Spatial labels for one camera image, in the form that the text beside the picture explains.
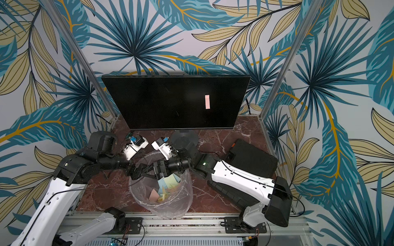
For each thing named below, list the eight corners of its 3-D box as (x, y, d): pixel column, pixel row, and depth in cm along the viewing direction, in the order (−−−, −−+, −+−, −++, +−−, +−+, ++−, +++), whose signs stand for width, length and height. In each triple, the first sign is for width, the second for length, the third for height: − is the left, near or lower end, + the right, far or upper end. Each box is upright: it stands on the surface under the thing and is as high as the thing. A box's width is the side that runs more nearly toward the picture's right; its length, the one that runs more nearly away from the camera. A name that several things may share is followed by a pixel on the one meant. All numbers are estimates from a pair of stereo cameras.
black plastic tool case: (223, 161, 98) (225, 155, 92) (232, 143, 107) (234, 136, 101) (269, 182, 90) (274, 176, 84) (274, 160, 99) (279, 153, 93)
